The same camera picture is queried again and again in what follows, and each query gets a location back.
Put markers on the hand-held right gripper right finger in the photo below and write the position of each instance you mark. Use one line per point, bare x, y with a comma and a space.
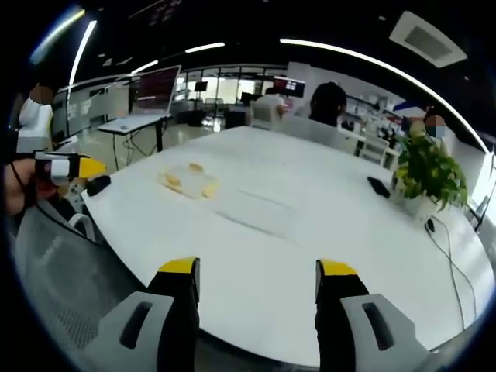
341, 310

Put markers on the small black object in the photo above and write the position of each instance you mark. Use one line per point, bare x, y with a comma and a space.
97, 185

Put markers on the white chair armrest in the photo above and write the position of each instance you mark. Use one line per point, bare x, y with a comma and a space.
82, 222

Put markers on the green potted plant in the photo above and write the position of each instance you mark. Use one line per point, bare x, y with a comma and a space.
430, 174

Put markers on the ceiling air vent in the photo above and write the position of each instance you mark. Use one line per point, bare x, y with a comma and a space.
428, 38

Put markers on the wall monitor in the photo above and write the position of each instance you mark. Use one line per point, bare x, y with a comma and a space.
290, 85

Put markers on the black smartphone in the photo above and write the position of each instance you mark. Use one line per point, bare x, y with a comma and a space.
379, 187

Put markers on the grey mesh office chair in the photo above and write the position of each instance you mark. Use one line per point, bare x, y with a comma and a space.
62, 279

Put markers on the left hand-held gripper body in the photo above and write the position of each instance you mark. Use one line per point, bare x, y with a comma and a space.
58, 168

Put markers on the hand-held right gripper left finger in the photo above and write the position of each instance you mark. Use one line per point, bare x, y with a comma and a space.
170, 310

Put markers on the small ceiling light strip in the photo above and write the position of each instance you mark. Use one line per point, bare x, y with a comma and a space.
144, 66

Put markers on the long curved ceiling light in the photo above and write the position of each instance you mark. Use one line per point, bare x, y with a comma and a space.
387, 64

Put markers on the person's left hand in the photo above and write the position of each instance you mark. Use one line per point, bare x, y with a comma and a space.
15, 186

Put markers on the white chair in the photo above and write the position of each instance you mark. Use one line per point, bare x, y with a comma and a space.
374, 151

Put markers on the white side desk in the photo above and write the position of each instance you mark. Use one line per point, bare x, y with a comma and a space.
131, 122

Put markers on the short ceiling light strip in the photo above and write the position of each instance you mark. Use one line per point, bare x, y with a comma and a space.
204, 47

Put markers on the laptop on side desk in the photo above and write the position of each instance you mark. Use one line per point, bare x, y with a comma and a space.
155, 91

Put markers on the grey chair backrest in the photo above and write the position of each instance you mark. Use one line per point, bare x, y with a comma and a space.
310, 129

